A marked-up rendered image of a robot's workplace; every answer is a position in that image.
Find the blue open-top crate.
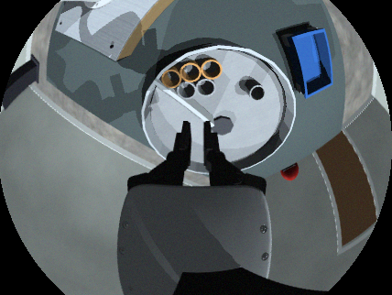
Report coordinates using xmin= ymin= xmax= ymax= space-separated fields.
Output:
xmin=281 ymin=27 xmax=332 ymax=99

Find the bronze bushing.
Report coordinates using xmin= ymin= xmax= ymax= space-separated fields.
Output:
xmin=161 ymin=66 xmax=182 ymax=88
xmin=201 ymin=58 xmax=223 ymax=80
xmin=180 ymin=60 xmax=201 ymax=82

